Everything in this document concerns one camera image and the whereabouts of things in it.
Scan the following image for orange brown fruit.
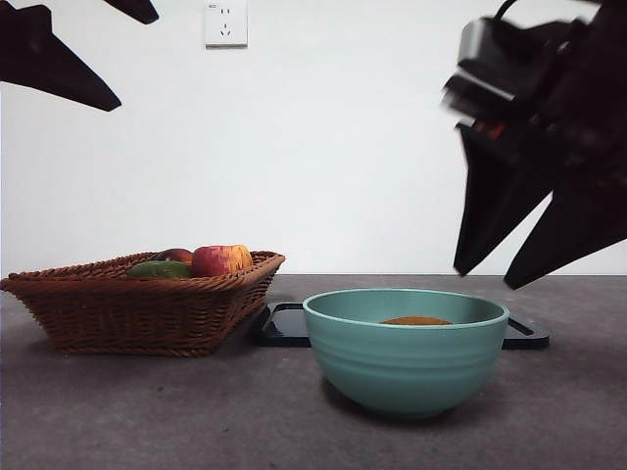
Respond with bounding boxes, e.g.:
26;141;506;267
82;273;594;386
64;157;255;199
379;315;455;327

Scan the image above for teal ribbed bowl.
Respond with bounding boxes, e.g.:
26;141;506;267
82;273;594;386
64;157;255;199
302;288;510;420

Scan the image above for dark red fruit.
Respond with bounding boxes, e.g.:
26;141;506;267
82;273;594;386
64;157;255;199
155;248;194;265

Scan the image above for black rectangular tray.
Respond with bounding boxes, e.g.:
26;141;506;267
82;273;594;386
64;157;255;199
250;302;551;351

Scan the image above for green fruit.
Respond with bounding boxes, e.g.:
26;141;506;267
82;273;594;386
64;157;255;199
127;260;193;280

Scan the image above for red and yellow apple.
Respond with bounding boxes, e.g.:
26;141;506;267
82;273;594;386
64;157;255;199
190;244;254;279

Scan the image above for brown wicker basket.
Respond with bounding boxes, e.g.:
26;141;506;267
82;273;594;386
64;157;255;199
0;250;287;357

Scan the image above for white wall power socket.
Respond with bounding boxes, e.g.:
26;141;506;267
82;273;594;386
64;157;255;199
204;2;249;50

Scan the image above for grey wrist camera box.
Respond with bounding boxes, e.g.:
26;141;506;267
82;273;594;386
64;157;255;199
456;18;535;102

